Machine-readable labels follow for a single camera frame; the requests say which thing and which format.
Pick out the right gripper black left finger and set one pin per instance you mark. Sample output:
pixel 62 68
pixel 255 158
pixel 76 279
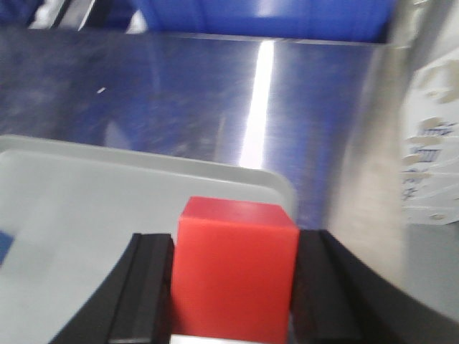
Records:
pixel 133 303

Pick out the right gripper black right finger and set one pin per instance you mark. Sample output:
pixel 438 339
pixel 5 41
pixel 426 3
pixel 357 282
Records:
pixel 338 299

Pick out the red cube block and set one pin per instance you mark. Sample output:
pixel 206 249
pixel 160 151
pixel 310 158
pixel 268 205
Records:
pixel 233 268

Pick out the blue cube block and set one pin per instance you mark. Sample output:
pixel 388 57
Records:
pixel 6 241

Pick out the grey metal tray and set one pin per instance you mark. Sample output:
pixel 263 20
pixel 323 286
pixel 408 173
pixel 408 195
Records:
pixel 71 210

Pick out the white worn sign board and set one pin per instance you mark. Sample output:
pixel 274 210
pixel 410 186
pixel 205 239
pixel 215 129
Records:
pixel 430 145

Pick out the blue plastic bin right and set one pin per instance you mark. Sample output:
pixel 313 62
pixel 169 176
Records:
pixel 347 21

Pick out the perforated metal shelf post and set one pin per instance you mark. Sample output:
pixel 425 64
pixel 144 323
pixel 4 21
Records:
pixel 366 188

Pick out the white roller conveyor rail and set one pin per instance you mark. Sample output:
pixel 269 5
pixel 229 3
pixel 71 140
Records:
pixel 82 15

